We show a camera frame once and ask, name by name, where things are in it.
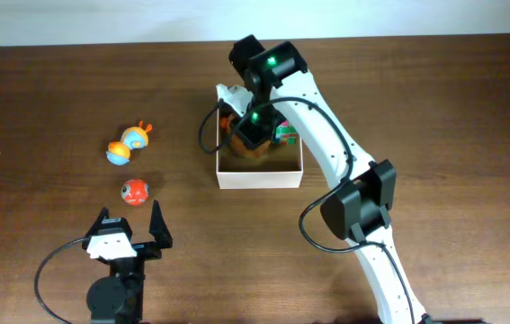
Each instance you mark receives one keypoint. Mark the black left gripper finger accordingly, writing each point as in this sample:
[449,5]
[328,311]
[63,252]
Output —
[158,228]
[103,215]

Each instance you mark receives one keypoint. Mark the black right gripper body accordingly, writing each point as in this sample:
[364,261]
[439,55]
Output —
[258,122]

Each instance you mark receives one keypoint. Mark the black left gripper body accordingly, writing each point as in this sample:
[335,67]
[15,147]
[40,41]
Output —
[146,252]

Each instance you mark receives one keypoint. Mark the colourful puzzle cube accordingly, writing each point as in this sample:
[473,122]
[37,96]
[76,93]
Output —
[285,134]

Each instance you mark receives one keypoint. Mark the orange blue duck toy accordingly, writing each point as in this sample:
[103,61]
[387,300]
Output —
[135,137]

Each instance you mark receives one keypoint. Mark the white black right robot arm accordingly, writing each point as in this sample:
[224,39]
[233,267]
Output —
[361,190]

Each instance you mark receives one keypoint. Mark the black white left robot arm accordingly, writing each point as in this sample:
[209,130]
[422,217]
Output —
[118,297]

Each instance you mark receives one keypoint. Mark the red ball toy with eye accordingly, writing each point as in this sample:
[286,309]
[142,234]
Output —
[134,192]

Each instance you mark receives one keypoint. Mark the white cardboard box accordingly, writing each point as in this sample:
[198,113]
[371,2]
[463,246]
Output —
[279,166]

